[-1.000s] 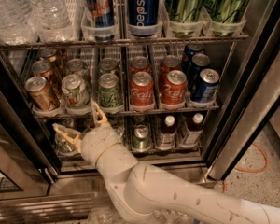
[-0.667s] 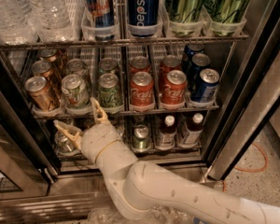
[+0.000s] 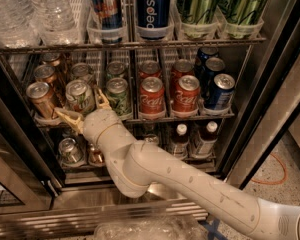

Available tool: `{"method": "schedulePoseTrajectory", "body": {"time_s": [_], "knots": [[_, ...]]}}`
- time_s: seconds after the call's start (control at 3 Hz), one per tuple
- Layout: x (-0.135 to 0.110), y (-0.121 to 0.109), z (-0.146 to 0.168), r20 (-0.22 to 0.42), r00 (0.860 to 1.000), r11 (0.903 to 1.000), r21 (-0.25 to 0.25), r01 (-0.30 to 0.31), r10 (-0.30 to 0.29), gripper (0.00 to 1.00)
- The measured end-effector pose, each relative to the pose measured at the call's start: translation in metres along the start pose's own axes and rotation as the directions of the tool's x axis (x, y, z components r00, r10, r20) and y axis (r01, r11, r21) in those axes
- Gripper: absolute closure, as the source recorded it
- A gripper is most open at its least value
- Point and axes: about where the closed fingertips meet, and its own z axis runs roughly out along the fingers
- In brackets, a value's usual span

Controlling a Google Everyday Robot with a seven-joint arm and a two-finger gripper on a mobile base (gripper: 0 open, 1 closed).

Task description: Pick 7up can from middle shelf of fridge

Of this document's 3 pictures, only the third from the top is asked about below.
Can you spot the brown drink bottle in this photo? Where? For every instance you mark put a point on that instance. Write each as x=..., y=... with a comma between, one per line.
x=179, y=141
x=204, y=140

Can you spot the rear right coca-cola can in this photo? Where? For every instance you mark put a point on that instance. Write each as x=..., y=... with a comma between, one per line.
x=180, y=68

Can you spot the fridge glass door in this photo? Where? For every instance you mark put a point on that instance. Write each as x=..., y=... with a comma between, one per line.
x=26, y=182

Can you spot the red bull can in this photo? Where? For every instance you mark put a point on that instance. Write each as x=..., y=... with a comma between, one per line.
x=107, y=17

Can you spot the front green soda can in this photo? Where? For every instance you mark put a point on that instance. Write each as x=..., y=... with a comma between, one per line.
x=117, y=93

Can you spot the bottom shelf white can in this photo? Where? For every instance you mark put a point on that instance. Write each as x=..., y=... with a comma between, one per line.
x=69, y=151

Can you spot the front blue pepsi can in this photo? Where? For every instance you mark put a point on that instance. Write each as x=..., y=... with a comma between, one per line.
x=220, y=92

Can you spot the bottom shelf green can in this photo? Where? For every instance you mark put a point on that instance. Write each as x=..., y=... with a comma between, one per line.
x=152, y=139

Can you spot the rear blue pepsi can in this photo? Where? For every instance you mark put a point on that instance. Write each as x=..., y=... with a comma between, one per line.
x=203, y=54

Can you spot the blue tape on floor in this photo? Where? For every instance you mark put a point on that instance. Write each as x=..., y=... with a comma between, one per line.
x=212, y=228

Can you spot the front left coca-cola can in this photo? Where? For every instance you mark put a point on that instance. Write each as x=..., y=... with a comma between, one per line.
x=151, y=95

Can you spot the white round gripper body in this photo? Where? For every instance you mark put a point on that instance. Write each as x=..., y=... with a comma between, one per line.
x=96, y=124

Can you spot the front gold soda can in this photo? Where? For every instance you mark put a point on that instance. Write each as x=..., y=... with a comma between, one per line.
x=43, y=98

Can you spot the stainless steel fridge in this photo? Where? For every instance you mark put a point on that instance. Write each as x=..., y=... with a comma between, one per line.
x=266, y=97

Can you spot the left brown drink bottle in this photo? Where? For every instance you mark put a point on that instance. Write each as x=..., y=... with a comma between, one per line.
x=179, y=141

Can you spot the right brown drink bottle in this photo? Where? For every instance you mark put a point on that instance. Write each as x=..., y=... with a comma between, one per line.
x=204, y=140

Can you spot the green tall can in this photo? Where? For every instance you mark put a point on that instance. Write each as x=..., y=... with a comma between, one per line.
x=240, y=14
x=196, y=16

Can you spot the coca-cola can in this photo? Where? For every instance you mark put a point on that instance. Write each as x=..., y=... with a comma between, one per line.
x=180, y=68
x=186, y=94
x=149, y=68
x=151, y=95

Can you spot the clear water bottle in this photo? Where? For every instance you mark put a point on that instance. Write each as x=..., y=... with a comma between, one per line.
x=15, y=28
x=55, y=22

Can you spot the tall pepsi can top shelf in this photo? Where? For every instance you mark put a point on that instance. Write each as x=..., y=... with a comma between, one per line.
x=152, y=18

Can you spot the white green 7up can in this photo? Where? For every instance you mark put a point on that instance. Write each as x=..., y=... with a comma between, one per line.
x=80, y=97

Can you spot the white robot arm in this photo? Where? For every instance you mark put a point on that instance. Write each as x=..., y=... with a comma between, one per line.
x=134, y=164

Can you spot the middle gold soda can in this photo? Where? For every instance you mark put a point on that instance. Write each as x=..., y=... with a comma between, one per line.
x=49, y=74

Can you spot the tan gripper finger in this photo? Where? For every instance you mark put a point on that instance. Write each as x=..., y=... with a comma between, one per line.
x=101, y=100
x=74, y=119

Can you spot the left clear water bottle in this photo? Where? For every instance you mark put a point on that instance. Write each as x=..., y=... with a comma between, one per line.
x=15, y=28

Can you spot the gold soda can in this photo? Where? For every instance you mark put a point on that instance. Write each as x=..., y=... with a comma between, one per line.
x=43, y=98
x=49, y=74
x=57, y=60

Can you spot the right clear water bottle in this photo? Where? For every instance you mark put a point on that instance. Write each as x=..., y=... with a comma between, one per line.
x=55, y=22

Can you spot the left green tall can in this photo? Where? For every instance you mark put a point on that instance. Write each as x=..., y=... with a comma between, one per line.
x=196, y=16

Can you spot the right green tall can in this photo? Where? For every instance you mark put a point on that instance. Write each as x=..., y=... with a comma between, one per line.
x=240, y=14

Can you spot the rear white 7up can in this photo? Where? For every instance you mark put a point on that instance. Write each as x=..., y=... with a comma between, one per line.
x=82, y=71

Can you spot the green soda can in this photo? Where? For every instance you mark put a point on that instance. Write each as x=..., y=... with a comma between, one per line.
x=117, y=93
x=116, y=69

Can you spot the bottom shelf gold can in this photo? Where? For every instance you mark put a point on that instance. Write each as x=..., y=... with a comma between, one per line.
x=95, y=156

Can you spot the front right coca-cola can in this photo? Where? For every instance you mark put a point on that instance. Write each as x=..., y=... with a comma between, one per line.
x=186, y=94

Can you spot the blue pepsi can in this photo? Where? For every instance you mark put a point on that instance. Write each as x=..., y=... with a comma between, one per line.
x=203, y=54
x=211, y=68
x=220, y=92

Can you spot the rear left coca-cola can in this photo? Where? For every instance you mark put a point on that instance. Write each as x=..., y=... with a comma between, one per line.
x=149, y=68

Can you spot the middle blue pepsi can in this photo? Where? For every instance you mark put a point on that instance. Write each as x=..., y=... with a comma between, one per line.
x=211, y=68

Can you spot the rear gold soda can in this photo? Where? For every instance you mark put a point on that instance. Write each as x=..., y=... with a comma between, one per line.
x=57, y=60

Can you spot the rear green soda can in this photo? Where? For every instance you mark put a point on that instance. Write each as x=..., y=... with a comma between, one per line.
x=116, y=69

